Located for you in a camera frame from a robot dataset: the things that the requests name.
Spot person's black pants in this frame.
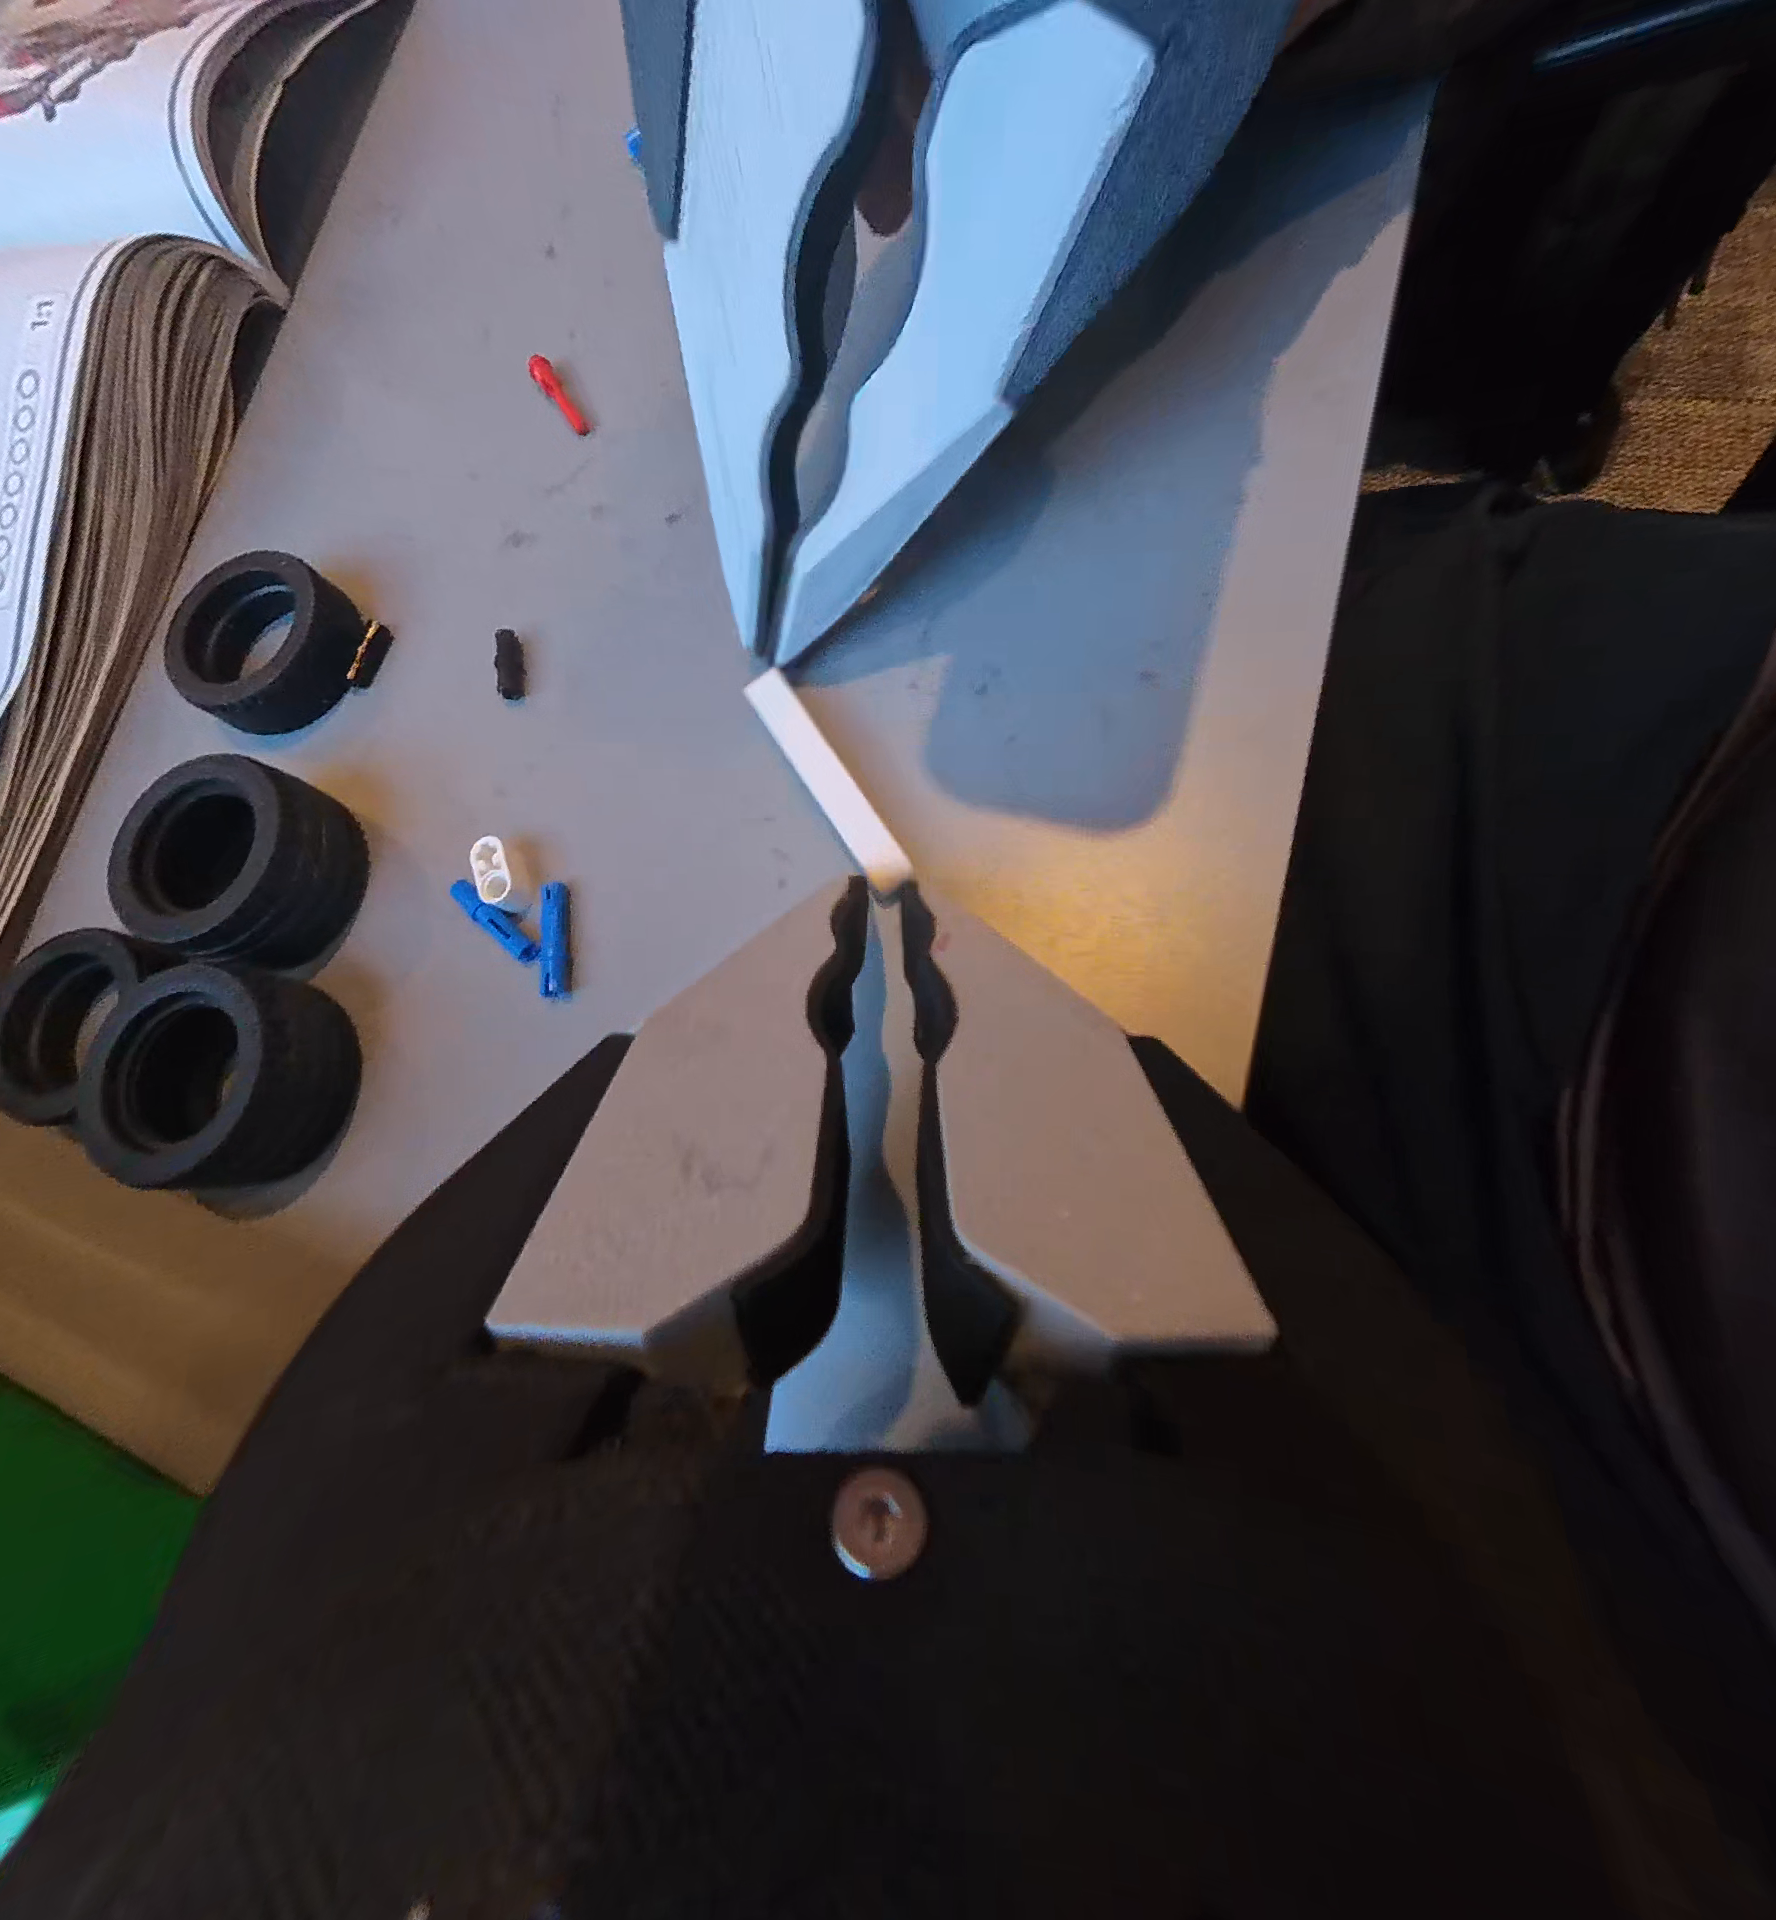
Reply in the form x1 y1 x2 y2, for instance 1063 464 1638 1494
1245 476 1776 1920

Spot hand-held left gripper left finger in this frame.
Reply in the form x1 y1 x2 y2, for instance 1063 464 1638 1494
481 874 873 1388

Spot green plastic bin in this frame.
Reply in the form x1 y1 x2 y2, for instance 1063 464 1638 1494
0 1327 213 1841

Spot white toy beam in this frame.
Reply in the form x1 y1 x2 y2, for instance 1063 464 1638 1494
740 667 915 882

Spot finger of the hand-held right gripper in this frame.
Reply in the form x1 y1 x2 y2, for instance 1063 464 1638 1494
661 0 920 665
773 0 1160 665

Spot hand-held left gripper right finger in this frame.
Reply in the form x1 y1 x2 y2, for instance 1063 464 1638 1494
902 882 1280 1409

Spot open instruction booklet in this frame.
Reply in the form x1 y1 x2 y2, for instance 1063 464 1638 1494
0 0 418 1116

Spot black rubber toy tire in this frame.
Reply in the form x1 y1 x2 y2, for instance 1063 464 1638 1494
163 549 366 739
0 927 143 1130
72 958 366 1192
107 755 375 976

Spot grey desk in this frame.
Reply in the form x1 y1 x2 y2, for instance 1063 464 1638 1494
0 0 1437 1498

